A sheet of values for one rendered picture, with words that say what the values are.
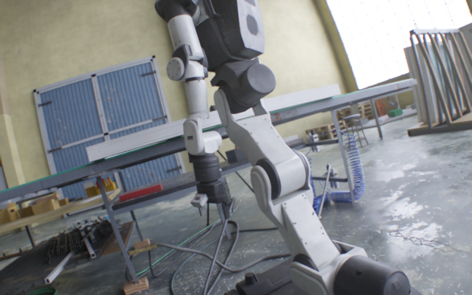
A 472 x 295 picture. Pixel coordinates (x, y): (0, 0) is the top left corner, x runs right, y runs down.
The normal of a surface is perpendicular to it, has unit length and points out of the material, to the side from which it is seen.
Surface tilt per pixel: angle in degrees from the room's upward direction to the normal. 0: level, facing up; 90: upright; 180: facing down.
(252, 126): 54
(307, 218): 62
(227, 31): 89
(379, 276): 20
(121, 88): 90
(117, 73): 90
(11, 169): 90
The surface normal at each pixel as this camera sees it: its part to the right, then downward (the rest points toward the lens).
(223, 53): -0.32, 0.65
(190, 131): -0.57, 0.16
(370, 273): -0.58, -0.79
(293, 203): 0.18, -0.51
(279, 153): 0.01, -0.78
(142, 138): 0.27, -0.05
